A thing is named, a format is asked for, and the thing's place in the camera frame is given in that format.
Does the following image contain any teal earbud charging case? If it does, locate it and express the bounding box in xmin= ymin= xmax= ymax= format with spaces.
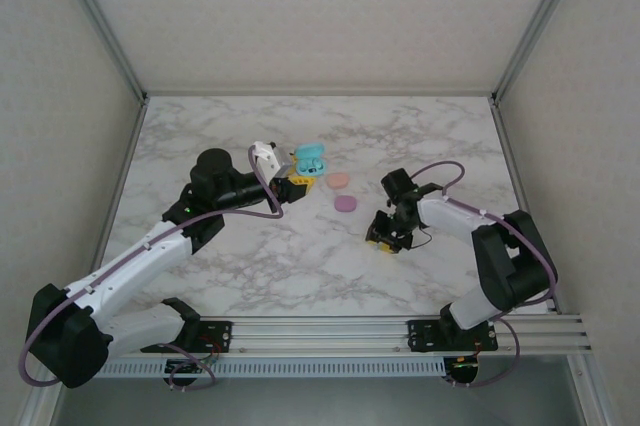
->
xmin=291 ymin=142 xmax=329 ymax=178

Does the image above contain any small circuit board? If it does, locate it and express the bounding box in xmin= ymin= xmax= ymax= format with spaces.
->
xmin=448 ymin=355 xmax=482 ymax=383
xmin=166 ymin=358 xmax=214 ymax=378

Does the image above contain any aluminium table side rail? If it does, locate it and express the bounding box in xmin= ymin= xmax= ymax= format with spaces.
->
xmin=488 ymin=95 xmax=561 ymax=317
xmin=94 ymin=94 xmax=151 ymax=267

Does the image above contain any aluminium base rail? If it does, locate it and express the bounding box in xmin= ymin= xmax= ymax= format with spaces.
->
xmin=102 ymin=314 xmax=595 ymax=363

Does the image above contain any white slotted cable tray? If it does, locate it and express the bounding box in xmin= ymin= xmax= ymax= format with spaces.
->
xmin=97 ymin=359 xmax=447 ymax=378

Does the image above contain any aluminium frame post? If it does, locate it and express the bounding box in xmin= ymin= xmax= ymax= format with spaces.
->
xmin=54 ymin=0 xmax=150 ymax=103
xmin=492 ymin=0 xmax=591 ymax=103

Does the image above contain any aluminium frame leg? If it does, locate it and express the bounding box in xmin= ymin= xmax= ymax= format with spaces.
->
xmin=569 ymin=355 xmax=619 ymax=426
xmin=17 ymin=380 xmax=69 ymax=426

